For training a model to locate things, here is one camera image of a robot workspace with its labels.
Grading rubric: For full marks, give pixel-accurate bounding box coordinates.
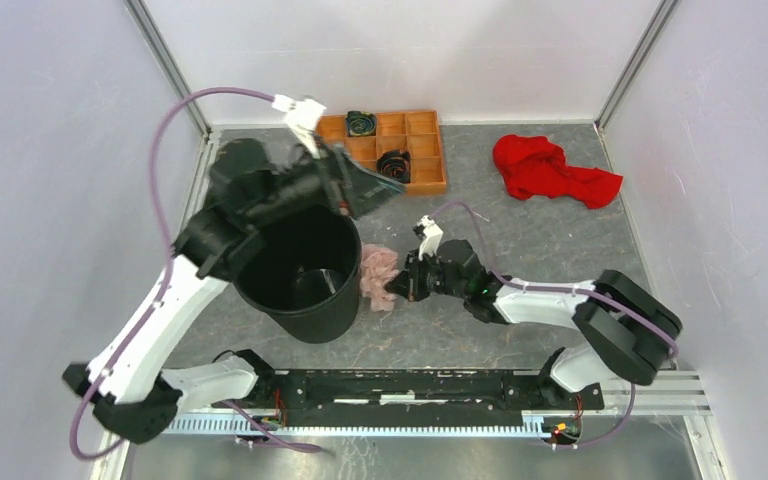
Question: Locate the aluminium frame post right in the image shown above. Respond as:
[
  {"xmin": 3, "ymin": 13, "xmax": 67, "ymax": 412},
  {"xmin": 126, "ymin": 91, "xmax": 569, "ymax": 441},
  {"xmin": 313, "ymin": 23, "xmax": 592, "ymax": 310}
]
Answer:
[{"xmin": 594, "ymin": 0, "xmax": 681, "ymax": 132}]

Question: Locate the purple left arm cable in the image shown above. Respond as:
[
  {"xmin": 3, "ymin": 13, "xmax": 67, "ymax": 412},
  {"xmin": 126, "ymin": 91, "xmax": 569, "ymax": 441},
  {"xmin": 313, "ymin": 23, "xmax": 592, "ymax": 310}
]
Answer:
[{"xmin": 68, "ymin": 86, "xmax": 324, "ymax": 462}]

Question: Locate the pink plastic trash bag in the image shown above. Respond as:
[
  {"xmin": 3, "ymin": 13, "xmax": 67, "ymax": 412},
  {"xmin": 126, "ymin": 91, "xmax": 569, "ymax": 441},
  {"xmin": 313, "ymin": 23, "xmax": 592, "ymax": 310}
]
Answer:
[{"xmin": 360, "ymin": 244, "xmax": 399, "ymax": 312}]

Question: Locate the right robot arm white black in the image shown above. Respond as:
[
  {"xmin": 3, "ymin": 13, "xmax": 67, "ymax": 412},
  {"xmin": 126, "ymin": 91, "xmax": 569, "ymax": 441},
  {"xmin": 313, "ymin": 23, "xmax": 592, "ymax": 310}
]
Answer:
[{"xmin": 386, "ymin": 240, "xmax": 683, "ymax": 408}]

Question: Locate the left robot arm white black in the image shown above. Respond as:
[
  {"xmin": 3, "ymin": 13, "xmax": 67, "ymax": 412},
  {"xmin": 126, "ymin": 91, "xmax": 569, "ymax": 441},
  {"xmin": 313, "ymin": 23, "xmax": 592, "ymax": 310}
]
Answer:
[{"xmin": 62, "ymin": 138, "xmax": 406, "ymax": 444}]

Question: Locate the red cloth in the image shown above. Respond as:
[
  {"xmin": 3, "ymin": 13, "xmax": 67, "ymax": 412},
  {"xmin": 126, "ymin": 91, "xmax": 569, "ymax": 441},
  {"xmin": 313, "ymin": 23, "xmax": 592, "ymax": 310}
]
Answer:
[{"xmin": 492, "ymin": 134, "xmax": 623, "ymax": 209}]

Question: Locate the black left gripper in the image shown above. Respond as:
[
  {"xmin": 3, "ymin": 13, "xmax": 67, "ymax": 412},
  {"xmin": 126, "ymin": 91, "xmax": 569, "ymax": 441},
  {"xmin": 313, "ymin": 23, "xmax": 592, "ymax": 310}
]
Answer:
[{"xmin": 246, "ymin": 134, "xmax": 407, "ymax": 228}]

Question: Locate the black plastic trash bin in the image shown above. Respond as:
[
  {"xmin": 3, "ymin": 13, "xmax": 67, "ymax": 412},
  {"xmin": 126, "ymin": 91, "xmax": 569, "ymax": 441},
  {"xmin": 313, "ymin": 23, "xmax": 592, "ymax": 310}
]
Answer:
[{"xmin": 234, "ymin": 206, "xmax": 362, "ymax": 344}]

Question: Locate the aluminium frame post left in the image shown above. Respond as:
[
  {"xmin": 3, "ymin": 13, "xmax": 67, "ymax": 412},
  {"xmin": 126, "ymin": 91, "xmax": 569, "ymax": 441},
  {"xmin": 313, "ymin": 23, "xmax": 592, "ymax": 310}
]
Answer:
[{"xmin": 123, "ymin": 0, "xmax": 212, "ymax": 139}]

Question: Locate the aluminium frame post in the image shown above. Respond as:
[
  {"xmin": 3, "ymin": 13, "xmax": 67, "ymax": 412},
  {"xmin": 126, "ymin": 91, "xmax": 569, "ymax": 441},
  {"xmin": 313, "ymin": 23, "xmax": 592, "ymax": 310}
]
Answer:
[
  {"xmin": 123, "ymin": 0, "xmax": 212, "ymax": 139},
  {"xmin": 594, "ymin": 0, "xmax": 681, "ymax": 132}
]

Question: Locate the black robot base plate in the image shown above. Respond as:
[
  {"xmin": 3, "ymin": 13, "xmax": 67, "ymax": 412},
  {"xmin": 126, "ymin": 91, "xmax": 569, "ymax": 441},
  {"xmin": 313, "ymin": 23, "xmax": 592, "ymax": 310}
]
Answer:
[{"xmin": 234, "ymin": 350, "xmax": 605, "ymax": 428}]

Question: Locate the orange wooden compartment tray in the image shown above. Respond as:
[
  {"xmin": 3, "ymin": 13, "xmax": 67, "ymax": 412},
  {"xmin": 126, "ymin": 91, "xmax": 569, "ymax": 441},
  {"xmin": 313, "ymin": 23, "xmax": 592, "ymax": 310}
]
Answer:
[{"xmin": 316, "ymin": 110, "xmax": 448, "ymax": 196}]

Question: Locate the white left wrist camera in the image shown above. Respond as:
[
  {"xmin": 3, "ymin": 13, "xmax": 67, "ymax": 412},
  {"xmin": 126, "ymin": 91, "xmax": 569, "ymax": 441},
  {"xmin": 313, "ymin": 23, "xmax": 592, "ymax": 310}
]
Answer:
[{"xmin": 271, "ymin": 94, "xmax": 327, "ymax": 159}]

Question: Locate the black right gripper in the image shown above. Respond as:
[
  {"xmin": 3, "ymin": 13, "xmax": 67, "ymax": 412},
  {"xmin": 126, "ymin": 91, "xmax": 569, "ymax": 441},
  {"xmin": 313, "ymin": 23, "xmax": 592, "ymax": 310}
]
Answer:
[{"xmin": 385, "ymin": 247, "xmax": 468, "ymax": 302}]

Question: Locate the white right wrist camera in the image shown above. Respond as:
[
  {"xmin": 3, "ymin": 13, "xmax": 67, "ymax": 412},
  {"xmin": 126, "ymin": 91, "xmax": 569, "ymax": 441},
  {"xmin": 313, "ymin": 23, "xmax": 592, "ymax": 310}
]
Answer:
[{"xmin": 412, "ymin": 215, "xmax": 444, "ymax": 260}]

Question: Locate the rolled black belt orange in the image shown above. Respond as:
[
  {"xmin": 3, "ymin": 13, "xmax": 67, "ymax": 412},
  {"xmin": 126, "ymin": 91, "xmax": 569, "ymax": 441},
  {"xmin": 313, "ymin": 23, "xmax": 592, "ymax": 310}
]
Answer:
[{"xmin": 376, "ymin": 149, "xmax": 411, "ymax": 184}]

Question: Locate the slotted white cable duct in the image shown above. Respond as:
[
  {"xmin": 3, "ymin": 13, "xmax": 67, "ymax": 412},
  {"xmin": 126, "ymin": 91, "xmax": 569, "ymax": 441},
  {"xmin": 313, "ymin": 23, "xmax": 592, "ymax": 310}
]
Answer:
[{"xmin": 164, "ymin": 412, "xmax": 550, "ymax": 439}]

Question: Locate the rolled dark belt green yellow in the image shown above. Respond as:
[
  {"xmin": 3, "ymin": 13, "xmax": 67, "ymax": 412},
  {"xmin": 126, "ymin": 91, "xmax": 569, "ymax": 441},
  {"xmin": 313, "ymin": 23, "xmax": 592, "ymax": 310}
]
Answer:
[{"xmin": 344, "ymin": 110, "xmax": 378, "ymax": 138}]

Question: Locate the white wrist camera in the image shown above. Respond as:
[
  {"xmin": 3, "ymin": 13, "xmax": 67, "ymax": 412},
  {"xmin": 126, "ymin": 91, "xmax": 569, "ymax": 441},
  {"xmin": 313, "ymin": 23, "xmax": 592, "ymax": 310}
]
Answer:
[
  {"xmin": 412, "ymin": 215, "xmax": 444, "ymax": 260},
  {"xmin": 271, "ymin": 94, "xmax": 327, "ymax": 159}
]

